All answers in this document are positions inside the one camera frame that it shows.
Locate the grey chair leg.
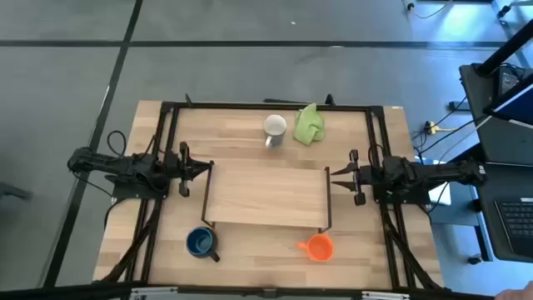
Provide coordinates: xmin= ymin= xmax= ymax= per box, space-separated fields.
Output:
xmin=0 ymin=181 xmax=32 ymax=202

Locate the white ceramic mug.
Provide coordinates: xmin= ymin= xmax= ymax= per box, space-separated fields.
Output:
xmin=262 ymin=113 xmax=288 ymax=149

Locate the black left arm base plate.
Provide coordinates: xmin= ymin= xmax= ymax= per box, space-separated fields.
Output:
xmin=106 ymin=166 xmax=172 ymax=201

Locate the dark blue mug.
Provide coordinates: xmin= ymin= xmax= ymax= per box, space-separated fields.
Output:
xmin=186 ymin=226 xmax=221 ymax=263

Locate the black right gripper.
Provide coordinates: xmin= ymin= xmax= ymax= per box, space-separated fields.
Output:
xmin=330 ymin=148 xmax=376 ymax=207

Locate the black laptop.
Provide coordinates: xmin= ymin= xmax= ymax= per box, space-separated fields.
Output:
xmin=493 ymin=197 xmax=533 ymax=260

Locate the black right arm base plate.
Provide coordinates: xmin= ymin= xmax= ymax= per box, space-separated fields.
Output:
xmin=371 ymin=171 xmax=431 ymax=206

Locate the black diagonal pole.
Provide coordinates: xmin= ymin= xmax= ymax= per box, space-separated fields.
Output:
xmin=476 ymin=30 xmax=533 ymax=78

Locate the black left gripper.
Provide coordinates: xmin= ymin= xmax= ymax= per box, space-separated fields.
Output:
xmin=164 ymin=141 xmax=215 ymax=198

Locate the silver bar with black frame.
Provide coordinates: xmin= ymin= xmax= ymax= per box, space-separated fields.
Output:
xmin=0 ymin=282 xmax=501 ymax=300

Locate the person's hand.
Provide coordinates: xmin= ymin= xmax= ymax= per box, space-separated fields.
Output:
xmin=496 ymin=282 xmax=533 ymax=300

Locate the black aluminium table frame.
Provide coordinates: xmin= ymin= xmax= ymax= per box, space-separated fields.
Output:
xmin=93 ymin=93 xmax=445 ymax=293

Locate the green cloth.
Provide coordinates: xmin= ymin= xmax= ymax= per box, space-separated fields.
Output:
xmin=293 ymin=102 xmax=326 ymax=147

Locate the laptop on side desk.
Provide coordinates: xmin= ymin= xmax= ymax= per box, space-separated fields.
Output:
xmin=458 ymin=62 xmax=533 ymax=264

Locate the black monitor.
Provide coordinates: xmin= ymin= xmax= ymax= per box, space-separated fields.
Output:
xmin=482 ymin=81 xmax=533 ymax=126

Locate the wooden shelf with black legs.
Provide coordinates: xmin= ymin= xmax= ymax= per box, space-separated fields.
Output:
xmin=201 ymin=161 xmax=333 ymax=234

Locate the orange plastic cup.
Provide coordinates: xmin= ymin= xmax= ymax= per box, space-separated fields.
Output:
xmin=296 ymin=233 xmax=335 ymax=263

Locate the yellow cable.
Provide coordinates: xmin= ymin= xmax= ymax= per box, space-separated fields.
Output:
xmin=423 ymin=120 xmax=459 ymax=135

